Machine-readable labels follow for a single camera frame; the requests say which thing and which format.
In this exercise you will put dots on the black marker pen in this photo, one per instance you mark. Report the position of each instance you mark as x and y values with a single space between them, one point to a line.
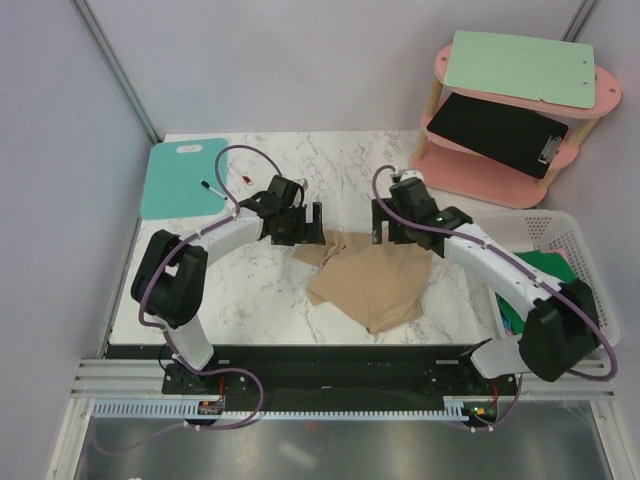
215 191

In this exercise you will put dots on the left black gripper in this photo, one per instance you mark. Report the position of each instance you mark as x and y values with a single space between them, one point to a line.
308 233

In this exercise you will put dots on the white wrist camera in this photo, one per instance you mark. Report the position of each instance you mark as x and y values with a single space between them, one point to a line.
302 183
400 175

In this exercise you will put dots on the teal cutting board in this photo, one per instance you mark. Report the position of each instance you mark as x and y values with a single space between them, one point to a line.
172 186

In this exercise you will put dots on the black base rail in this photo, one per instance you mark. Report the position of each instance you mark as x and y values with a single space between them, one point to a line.
351 377

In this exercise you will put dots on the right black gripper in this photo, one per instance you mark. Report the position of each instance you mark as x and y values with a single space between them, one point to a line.
379 214

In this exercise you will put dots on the blue t shirt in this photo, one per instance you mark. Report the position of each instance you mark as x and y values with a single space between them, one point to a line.
508 329

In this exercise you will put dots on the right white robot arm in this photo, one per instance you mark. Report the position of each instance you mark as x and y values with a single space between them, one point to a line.
561 326

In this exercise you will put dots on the green t shirt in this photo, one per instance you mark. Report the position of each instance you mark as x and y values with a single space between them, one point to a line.
543 261

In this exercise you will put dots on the pink t shirt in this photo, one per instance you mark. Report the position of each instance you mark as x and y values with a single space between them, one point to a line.
577 270

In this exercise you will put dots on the black clipboard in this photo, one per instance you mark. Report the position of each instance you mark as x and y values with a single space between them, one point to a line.
521 139

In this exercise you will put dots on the red capped small tube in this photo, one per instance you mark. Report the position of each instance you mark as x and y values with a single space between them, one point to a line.
245 177

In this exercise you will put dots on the white cable duct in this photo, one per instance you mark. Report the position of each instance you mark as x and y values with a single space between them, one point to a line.
192 409

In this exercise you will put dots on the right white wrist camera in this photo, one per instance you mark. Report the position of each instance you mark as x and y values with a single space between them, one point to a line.
400 175

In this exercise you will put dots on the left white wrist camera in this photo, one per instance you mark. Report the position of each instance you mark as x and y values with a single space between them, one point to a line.
302 183

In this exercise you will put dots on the white plastic basket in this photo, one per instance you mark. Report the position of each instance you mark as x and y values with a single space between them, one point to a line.
526 230

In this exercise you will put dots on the pink two-tier shelf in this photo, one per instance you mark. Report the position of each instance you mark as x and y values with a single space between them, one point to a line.
453 168

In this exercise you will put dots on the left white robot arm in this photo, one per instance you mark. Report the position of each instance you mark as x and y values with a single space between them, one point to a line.
170 281

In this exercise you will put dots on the beige t shirt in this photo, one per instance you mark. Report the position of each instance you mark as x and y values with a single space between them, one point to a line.
378 286

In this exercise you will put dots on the mint green board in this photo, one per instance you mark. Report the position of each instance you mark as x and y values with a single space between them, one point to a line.
552 71

